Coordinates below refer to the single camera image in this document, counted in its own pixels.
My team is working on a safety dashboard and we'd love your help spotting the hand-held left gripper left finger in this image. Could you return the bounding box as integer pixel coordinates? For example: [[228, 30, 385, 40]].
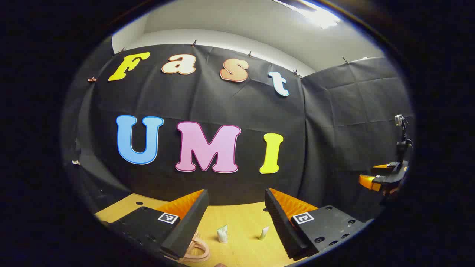
[[101, 189, 209, 260]]

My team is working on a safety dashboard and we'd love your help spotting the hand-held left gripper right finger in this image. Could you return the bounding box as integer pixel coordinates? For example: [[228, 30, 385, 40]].
[[264, 188, 374, 261]]

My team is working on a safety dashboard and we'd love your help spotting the pink suitcase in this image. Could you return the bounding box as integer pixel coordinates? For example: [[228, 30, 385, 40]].
[[181, 229, 211, 264]]

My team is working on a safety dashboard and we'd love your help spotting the black backdrop cloth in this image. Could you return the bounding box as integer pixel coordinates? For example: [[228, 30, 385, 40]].
[[61, 37, 414, 223]]

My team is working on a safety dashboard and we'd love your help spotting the ceiling light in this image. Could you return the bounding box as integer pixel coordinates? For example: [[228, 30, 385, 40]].
[[273, 0, 342, 29]]

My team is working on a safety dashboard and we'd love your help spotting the row of backdrop clips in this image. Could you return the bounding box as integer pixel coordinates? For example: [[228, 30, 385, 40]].
[[72, 39, 350, 165]]

